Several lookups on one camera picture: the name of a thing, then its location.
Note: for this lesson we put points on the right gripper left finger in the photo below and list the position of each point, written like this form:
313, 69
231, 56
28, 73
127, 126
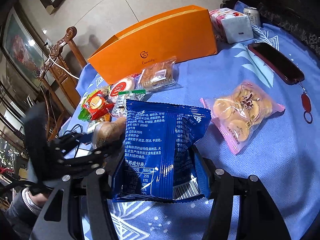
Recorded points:
82, 188

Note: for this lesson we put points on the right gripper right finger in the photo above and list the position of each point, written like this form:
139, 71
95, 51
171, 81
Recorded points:
241, 202

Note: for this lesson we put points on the red biscuit packet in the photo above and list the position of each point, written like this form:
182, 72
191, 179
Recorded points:
105, 106

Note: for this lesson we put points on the round rice cake red label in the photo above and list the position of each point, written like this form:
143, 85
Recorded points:
124, 84

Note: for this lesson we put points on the blue snack bag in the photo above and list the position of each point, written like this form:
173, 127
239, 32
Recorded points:
157, 164

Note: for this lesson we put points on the pink cracker bag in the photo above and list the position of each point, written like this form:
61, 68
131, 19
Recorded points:
239, 114

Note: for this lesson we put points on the clear brown pastry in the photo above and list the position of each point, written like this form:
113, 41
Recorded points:
158, 76

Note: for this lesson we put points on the left hand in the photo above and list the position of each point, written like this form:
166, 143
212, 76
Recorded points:
39, 199

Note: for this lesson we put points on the brown bread roll packet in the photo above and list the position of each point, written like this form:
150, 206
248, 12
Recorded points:
107, 132

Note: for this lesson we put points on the green wrapped snack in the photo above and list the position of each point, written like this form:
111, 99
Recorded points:
85, 113

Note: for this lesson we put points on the green white small snack packet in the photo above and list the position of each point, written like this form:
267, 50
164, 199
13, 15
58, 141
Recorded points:
120, 110

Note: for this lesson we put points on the carved wooden chair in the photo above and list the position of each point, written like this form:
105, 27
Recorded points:
56, 112

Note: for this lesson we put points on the blue patterned tablecloth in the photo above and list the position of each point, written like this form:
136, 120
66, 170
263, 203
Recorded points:
283, 151

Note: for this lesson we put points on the framed flower painting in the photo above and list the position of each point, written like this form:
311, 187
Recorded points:
23, 51

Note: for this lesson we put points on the dark smartphone with charm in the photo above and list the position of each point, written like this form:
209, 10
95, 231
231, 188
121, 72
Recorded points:
285, 69

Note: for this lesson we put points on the orange cardboard box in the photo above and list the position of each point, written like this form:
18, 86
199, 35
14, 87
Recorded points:
184, 33

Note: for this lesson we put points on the floral tissue pack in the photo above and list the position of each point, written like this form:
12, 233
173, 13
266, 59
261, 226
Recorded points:
231, 25

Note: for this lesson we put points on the white drink can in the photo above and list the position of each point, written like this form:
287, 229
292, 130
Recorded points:
253, 15

